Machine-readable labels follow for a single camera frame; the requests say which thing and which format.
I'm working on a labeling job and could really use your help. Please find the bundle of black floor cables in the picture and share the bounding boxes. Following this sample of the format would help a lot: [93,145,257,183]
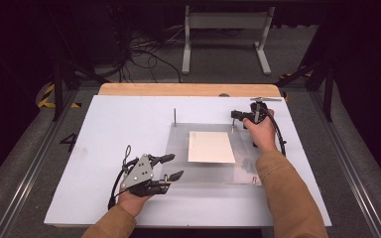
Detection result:
[112,29,183,83]

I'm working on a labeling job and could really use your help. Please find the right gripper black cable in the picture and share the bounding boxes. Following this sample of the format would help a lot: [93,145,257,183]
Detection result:
[261,107,288,157]

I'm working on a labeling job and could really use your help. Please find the cream paper card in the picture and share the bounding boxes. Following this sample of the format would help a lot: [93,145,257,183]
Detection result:
[188,130,237,165]

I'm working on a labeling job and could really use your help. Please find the white metal stand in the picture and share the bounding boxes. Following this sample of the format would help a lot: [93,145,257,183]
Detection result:
[182,5,276,76]

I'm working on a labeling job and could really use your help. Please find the person's left hand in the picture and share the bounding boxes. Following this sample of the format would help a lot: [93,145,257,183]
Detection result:
[117,190,153,218]

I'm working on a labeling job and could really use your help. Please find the aluminium floor rail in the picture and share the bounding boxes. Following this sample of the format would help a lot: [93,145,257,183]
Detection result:
[307,90,381,238]
[0,88,80,238]

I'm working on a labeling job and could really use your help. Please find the person's right hand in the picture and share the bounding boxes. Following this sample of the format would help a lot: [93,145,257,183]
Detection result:
[242,109,278,154]

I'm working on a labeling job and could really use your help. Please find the black metal stand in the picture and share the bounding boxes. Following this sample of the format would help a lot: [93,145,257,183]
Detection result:
[276,59,335,123]
[51,59,111,122]

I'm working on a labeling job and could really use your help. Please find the yellow black floor tape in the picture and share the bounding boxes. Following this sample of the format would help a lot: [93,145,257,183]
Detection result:
[38,82,82,109]
[279,65,312,81]

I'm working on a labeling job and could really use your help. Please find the white board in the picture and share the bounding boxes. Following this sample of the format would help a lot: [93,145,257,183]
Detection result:
[44,95,332,228]

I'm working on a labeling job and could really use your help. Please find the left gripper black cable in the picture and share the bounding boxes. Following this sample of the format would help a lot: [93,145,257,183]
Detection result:
[107,144,133,211]

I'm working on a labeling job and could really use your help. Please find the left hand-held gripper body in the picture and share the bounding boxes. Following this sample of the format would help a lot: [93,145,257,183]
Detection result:
[121,154,172,198]

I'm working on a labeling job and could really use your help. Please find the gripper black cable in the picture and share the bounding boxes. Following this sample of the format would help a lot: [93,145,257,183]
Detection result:
[107,144,133,211]
[261,107,288,157]

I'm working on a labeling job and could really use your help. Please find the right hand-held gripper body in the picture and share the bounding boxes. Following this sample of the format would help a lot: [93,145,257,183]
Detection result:
[249,96,283,125]

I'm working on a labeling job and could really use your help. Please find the wooden table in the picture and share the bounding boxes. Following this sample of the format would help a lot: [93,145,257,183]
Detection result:
[98,82,282,98]

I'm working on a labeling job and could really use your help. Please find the clear acrylic frame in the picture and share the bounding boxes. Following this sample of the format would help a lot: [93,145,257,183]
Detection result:
[160,122,263,186]

